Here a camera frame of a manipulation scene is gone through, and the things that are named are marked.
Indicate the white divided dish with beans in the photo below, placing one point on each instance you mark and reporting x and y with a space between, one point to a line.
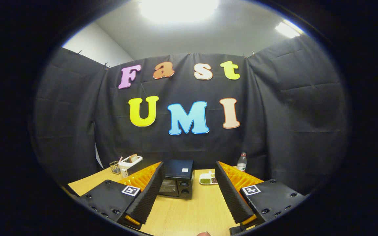
207 181

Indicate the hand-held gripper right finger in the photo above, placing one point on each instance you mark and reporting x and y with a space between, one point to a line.
230 196

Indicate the large ceiling light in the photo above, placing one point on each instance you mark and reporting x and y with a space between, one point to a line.
176 9

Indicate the black toaster oven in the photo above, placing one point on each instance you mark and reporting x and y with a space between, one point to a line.
177 168

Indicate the white pop-up toaster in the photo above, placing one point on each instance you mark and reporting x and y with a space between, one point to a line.
136 163

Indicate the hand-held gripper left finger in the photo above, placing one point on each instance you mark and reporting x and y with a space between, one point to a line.
149 196

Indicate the brown bread slice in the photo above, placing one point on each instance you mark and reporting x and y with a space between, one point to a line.
133 157

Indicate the small ceiling light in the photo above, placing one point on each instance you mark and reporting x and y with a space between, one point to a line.
287 30

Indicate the clear water bottle red label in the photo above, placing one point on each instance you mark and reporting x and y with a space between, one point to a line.
241 165

